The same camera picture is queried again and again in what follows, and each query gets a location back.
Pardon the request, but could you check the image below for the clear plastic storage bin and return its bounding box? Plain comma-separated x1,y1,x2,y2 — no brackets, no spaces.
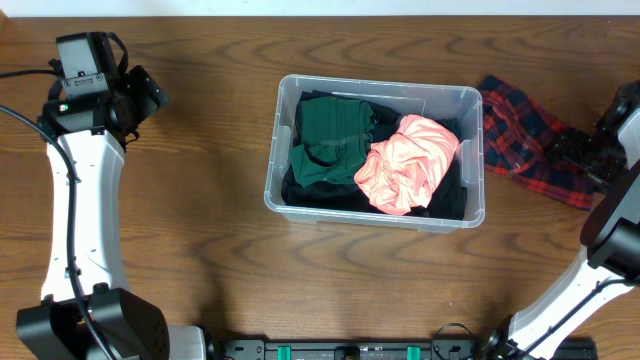
264,74,486,233

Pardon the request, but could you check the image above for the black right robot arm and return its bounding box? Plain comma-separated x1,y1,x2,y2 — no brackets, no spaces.
475,75,639,359

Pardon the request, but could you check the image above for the black garment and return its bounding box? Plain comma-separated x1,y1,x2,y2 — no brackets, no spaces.
408,156,467,220
279,89,404,214

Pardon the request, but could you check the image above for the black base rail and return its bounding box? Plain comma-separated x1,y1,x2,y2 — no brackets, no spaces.
216,339,479,360

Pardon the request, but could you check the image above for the red plaid shirt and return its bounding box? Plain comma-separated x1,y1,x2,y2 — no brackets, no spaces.
479,75,594,211

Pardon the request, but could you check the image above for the pink garment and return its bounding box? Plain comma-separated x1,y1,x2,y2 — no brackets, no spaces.
354,114,459,216

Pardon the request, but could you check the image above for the dark green garment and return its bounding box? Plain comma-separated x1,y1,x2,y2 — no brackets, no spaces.
289,96,376,187

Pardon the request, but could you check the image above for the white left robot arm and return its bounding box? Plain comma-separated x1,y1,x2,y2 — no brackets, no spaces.
16,66,213,359

